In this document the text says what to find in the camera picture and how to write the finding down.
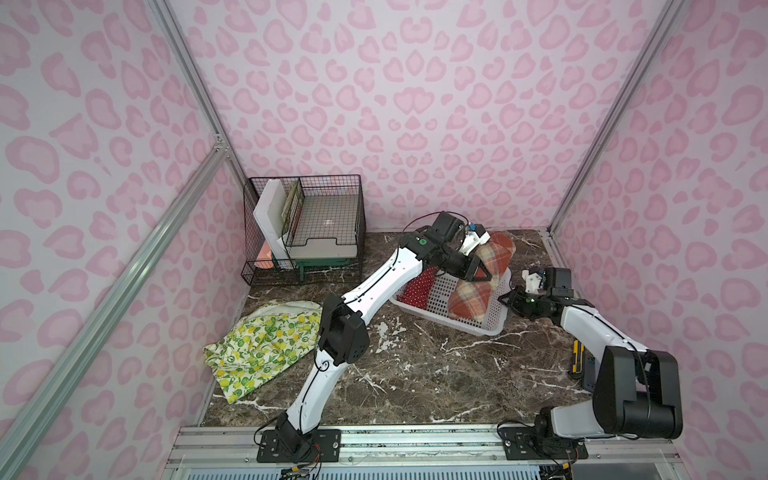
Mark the green lemon print skirt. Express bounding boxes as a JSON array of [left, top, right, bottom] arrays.
[[204, 301, 322, 404]]

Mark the white foam board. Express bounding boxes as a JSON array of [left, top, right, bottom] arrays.
[[253, 179, 293, 269]]

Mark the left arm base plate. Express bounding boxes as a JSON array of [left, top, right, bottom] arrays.
[[256, 429, 342, 464]]

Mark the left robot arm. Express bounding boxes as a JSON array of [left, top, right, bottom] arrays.
[[275, 211, 492, 462]]

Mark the green book in basket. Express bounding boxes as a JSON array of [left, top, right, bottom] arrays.
[[281, 180, 305, 238]]

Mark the red polka dot skirt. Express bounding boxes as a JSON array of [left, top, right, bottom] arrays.
[[397, 267, 438, 310]]

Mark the aluminium front rail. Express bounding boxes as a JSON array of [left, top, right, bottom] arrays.
[[161, 424, 690, 479]]

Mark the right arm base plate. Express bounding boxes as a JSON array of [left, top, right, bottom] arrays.
[[497, 425, 589, 462]]

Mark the white tray in basket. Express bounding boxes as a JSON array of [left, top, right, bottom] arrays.
[[284, 195, 358, 259]]

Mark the black wire basket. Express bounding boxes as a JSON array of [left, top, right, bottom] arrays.
[[241, 174, 366, 287]]

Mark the white plastic basket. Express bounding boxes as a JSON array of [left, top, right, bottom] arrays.
[[390, 268, 511, 337]]

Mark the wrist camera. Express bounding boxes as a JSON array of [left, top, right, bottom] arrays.
[[521, 269, 546, 296], [459, 223, 490, 256]]

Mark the yellow black utility knife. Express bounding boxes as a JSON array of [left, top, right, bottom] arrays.
[[569, 340, 586, 380]]

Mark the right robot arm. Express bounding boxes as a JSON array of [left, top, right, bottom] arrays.
[[499, 267, 684, 440]]

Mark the green stand under tray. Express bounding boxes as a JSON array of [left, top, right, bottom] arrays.
[[272, 257, 353, 281]]

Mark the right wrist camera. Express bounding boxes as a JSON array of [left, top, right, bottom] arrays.
[[521, 269, 546, 296]]

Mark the red plaid skirt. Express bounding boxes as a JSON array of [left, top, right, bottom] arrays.
[[448, 231, 516, 322]]

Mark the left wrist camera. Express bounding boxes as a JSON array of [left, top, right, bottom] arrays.
[[459, 223, 490, 256]]

